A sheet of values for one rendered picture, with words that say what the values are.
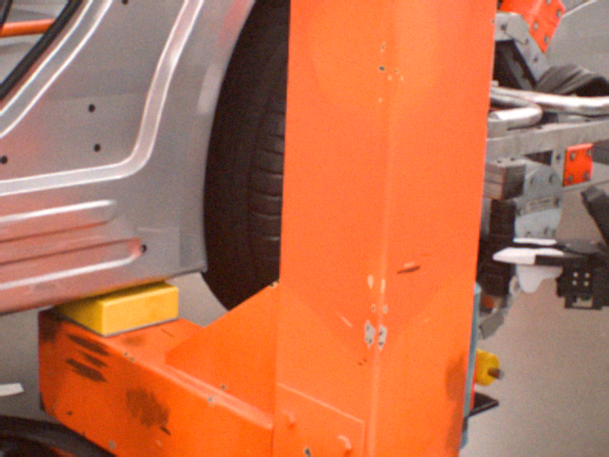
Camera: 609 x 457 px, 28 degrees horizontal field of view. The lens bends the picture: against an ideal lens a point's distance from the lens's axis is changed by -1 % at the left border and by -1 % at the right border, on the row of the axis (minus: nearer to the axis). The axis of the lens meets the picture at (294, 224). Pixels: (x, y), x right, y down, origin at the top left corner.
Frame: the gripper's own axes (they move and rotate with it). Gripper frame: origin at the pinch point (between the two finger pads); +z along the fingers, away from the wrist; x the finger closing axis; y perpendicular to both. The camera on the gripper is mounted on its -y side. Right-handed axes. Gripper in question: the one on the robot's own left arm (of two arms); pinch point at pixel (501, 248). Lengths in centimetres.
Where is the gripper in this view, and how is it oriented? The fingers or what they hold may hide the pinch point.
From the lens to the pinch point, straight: 173.0
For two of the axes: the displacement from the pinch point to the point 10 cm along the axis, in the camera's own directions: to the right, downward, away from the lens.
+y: -0.4, 9.7, 2.6
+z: -10.0, -0.5, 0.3
